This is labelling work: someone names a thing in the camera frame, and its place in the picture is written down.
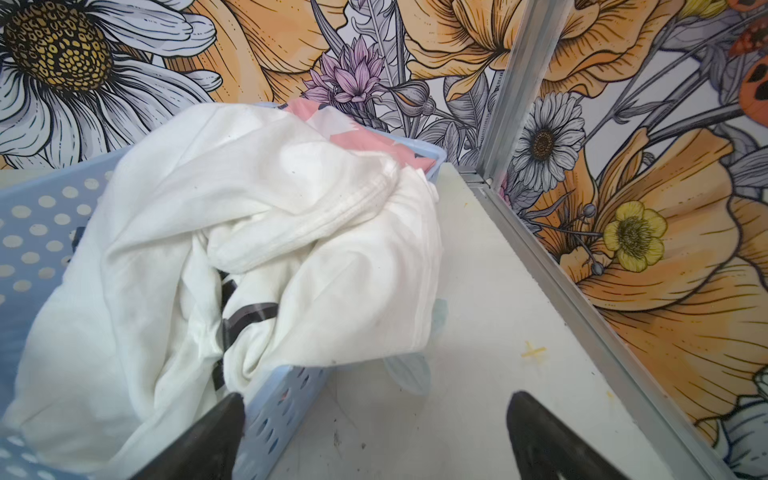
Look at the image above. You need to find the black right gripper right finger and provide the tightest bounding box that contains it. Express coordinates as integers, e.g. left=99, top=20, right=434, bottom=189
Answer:
left=506, top=391, right=627, bottom=480

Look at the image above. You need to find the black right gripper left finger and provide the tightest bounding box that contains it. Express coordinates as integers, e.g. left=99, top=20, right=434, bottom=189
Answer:
left=131, top=393, right=245, bottom=480

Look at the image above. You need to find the white t-shirt with robot print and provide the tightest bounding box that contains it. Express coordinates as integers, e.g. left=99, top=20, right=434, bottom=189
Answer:
left=2, top=103, right=442, bottom=479

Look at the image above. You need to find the light blue perforated laundry basket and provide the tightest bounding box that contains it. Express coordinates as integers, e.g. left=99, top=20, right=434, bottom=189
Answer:
left=1, top=139, right=444, bottom=479

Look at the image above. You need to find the pink patterned garment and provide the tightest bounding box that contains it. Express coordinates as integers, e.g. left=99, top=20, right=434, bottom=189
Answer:
left=280, top=98, right=437, bottom=174

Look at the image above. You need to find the right aluminium corner post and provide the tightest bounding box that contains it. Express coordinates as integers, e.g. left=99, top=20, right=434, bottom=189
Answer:
left=462, top=1, right=733, bottom=479

